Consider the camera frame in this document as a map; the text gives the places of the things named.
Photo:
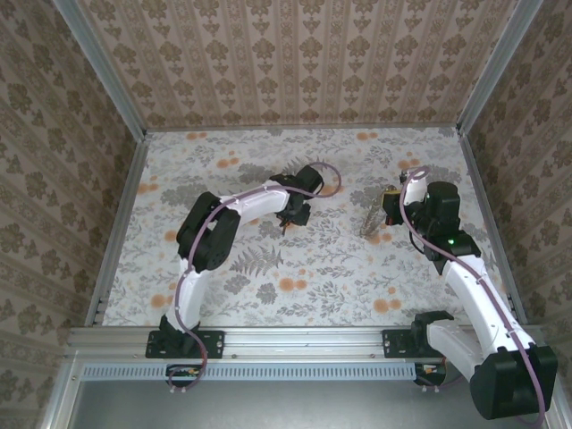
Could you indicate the aluminium front rail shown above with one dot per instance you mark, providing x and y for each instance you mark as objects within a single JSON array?
[{"x": 304, "y": 342}]

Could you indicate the aluminium left side rail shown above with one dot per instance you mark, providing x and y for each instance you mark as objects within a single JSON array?
[{"x": 120, "y": 223}]

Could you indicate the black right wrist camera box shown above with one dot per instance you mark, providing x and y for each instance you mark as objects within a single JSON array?
[{"x": 392, "y": 207}]

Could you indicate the floral patterned table cover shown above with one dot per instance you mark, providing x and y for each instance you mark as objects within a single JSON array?
[{"x": 313, "y": 277}]

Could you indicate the aluminium left corner post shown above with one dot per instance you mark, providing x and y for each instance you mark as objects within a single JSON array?
[{"x": 100, "y": 67}]

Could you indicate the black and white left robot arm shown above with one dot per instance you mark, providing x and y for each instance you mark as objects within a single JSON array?
[{"x": 196, "y": 277}]

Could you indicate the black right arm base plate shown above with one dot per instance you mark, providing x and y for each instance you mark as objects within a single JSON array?
[{"x": 395, "y": 344}]

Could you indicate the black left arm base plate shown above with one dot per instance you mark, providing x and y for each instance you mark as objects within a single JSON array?
[{"x": 214, "y": 344}]

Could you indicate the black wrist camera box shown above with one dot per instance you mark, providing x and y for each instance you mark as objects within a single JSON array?
[
  {"x": 392, "y": 207},
  {"x": 303, "y": 215}
]

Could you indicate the metal key holder with rings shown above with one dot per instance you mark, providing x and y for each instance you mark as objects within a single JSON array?
[{"x": 372, "y": 219}]

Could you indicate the grey metal panel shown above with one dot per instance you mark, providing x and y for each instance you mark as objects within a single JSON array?
[{"x": 290, "y": 406}]

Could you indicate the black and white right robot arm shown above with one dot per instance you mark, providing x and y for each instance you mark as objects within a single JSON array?
[{"x": 451, "y": 348}]

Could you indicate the aluminium frame bar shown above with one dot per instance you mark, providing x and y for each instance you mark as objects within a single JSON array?
[
  {"x": 564, "y": 402},
  {"x": 58, "y": 397}
]

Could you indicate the aluminium back rail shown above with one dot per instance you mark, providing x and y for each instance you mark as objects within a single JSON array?
[{"x": 304, "y": 128}]

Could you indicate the aluminium right corner post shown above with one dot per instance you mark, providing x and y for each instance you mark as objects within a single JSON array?
[{"x": 500, "y": 67}]

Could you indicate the aluminium right side rail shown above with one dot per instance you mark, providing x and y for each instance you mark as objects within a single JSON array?
[{"x": 485, "y": 201}]

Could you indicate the aluminium corner post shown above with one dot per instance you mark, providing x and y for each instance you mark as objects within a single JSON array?
[
  {"x": 100, "y": 67},
  {"x": 500, "y": 67}
]

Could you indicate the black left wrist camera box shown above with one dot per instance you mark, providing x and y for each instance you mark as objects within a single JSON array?
[{"x": 303, "y": 215}]

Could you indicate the aluminium rail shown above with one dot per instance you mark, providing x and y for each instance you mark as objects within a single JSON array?
[
  {"x": 485, "y": 201},
  {"x": 304, "y": 128},
  {"x": 304, "y": 342},
  {"x": 120, "y": 223}
]

